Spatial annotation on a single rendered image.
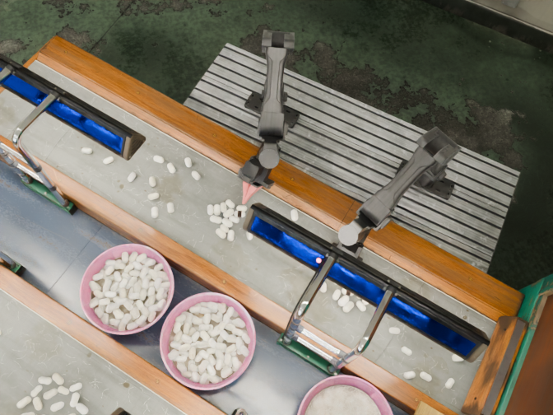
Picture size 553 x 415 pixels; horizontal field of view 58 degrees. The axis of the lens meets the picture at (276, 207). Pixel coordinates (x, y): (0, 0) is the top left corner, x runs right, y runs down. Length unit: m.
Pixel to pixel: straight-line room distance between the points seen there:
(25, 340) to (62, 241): 0.32
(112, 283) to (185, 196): 0.35
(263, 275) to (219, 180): 0.35
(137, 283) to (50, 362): 0.31
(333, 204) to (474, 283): 0.49
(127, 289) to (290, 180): 0.60
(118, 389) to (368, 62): 2.16
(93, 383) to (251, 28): 2.14
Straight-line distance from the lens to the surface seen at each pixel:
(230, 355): 1.48
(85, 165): 1.75
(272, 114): 1.44
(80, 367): 1.55
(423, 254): 1.62
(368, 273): 1.18
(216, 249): 1.55
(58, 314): 1.57
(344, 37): 3.05
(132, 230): 1.58
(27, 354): 1.60
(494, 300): 1.66
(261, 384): 1.54
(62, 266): 1.70
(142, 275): 1.56
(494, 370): 1.52
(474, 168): 1.94
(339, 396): 1.51
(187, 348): 1.49
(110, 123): 1.35
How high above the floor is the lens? 2.21
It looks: 66 degrees down
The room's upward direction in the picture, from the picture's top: 8 degrees clockwise
